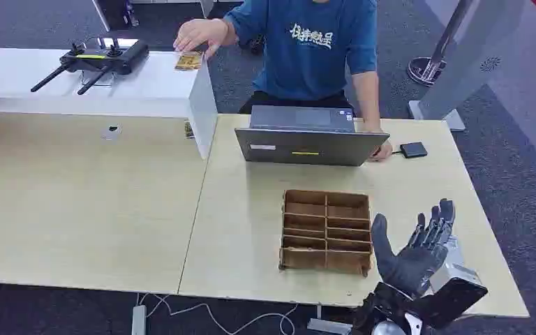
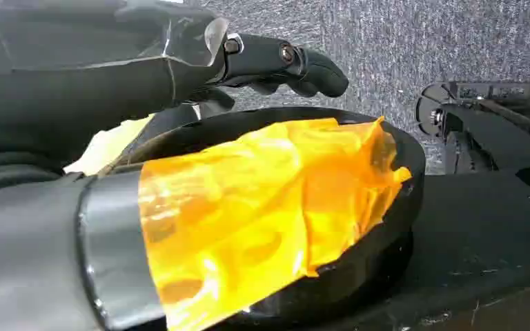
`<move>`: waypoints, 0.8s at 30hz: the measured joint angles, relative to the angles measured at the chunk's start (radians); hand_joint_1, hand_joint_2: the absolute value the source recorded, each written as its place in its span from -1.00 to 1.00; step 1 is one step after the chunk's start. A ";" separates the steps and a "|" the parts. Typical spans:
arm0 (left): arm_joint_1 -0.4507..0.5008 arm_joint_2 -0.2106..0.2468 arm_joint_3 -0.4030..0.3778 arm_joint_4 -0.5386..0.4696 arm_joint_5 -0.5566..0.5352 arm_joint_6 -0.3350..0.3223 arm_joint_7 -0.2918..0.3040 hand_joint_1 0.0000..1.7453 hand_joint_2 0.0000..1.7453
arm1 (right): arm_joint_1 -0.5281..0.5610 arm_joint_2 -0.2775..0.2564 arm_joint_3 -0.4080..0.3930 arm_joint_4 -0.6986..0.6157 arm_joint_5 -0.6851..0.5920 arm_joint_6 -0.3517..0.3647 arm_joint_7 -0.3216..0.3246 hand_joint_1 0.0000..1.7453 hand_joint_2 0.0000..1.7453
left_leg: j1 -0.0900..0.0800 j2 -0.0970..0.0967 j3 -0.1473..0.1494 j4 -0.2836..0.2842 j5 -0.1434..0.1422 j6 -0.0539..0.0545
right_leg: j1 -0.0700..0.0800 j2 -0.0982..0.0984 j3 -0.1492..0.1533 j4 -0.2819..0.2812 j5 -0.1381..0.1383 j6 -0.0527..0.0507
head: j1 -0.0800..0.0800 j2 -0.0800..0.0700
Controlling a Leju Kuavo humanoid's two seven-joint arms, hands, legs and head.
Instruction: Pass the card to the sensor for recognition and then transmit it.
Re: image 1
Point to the black remote controller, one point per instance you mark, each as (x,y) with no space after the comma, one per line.
(111,57)

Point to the clear controller stand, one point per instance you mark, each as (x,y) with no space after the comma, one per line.
(96,84)

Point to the wooden compartment card box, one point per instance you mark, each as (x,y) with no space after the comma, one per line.
(325,231)

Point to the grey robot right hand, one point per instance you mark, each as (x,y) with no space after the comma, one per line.
(411,268)

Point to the white power strip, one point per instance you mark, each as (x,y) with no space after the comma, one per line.
(138,320)

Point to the small dark printed card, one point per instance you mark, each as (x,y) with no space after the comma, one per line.
(189,130)

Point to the grey kiosk stand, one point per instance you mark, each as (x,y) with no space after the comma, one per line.
(471,60)

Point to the person's right hand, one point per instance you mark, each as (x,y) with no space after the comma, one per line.
(201,33)

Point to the grey metal desk foot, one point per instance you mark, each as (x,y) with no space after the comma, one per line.
(328,326)

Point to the golden printed card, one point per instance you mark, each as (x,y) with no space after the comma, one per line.
(188,61)

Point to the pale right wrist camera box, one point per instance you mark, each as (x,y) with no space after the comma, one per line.
(455,296)

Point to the white desk shelf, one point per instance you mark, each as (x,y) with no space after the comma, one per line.
(157,88)

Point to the grey laptop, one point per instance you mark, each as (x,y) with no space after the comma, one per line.
(312,148)

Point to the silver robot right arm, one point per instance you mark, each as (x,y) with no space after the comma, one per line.
(388,329)

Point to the person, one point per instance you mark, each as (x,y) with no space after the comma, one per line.
(309,60)

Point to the small black flat device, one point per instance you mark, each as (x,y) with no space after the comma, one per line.
(413,150)

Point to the chrome stanchion post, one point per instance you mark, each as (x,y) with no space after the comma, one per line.
(427,69)

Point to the person's left hand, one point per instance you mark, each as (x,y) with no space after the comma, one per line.
(383,150)

